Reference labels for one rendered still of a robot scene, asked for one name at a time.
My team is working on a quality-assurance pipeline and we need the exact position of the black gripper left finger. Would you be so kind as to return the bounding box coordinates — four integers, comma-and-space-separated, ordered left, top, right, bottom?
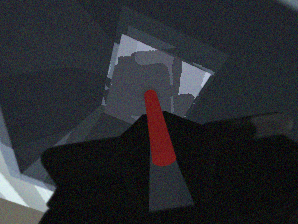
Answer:
41, 114, 150, 214

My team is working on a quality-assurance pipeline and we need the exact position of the red peg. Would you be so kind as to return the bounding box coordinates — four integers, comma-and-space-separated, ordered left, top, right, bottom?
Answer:
144, 90, 176, 166

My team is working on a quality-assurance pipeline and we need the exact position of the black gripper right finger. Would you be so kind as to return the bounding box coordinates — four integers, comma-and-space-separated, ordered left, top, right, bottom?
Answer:
162, 111, 293, 205

